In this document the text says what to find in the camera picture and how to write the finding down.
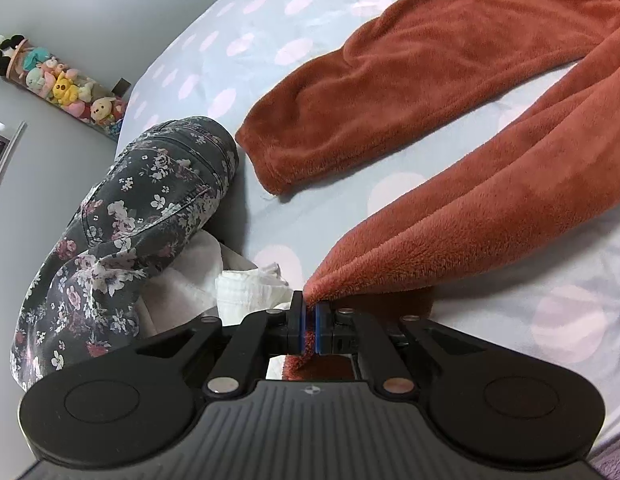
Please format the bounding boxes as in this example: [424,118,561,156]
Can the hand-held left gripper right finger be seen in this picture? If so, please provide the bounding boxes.
[315,302,491,397]

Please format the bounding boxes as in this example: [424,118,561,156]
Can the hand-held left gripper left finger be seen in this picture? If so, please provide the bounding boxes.
[132,291,316,401]

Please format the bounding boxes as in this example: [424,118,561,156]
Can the rust fleece pants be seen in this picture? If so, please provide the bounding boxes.
[235,0,620,382]

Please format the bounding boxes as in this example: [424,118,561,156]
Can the white cloth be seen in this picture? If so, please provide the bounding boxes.
[137,230,297,339]

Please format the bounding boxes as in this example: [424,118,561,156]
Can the polka dot bed sheet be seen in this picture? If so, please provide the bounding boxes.
[112,0,620,463]

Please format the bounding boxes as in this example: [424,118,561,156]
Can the grey floral pants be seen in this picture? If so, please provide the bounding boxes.
[10,116,240,393]

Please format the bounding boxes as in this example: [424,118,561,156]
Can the hanging column of plush toys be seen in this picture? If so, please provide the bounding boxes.
[0,34,129,142]

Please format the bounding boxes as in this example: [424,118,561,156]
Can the framed wall picture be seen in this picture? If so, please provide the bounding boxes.
[0,117,27,197]

